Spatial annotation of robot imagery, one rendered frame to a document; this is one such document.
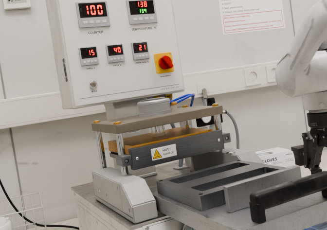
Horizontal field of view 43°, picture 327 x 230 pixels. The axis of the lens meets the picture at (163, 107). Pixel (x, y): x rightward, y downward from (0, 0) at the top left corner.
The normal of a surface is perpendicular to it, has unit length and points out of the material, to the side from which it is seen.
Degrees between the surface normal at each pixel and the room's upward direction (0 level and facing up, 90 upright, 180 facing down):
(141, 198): 40
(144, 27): 90
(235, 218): 0
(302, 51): 102
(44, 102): 90
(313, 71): 84
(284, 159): 90
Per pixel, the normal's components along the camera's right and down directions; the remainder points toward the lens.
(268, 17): 0.30, 0.00
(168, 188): -0.89, 0.15
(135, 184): 0.18, -0.76
